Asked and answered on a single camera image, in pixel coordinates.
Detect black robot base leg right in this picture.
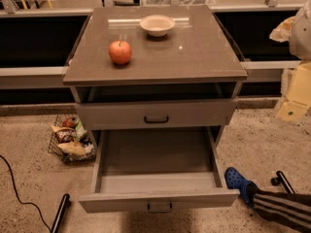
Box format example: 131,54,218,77
270,171,294,194

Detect white bowl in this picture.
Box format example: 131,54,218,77
140,15,175,37

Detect red apple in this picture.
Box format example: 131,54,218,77
109,41,132,65

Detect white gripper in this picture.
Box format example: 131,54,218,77
275,62,311,122

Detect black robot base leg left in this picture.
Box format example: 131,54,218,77
51,193,71,233

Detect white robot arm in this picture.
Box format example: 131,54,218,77
275,0,311,122

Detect striped trouser leg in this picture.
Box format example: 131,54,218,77
253,191,311,233

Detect snack items in basket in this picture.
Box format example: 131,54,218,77
51,116,94,157

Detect wire basket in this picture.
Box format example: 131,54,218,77
48,115,96,164

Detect grey drawer cabinet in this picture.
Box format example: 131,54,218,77
62,5,249,215

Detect black floor cable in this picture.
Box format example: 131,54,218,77
0,154,52,233

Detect open middle drawer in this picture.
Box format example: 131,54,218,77
79,127,239,214

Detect blue croc shoe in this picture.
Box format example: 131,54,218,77
225,167,259,208

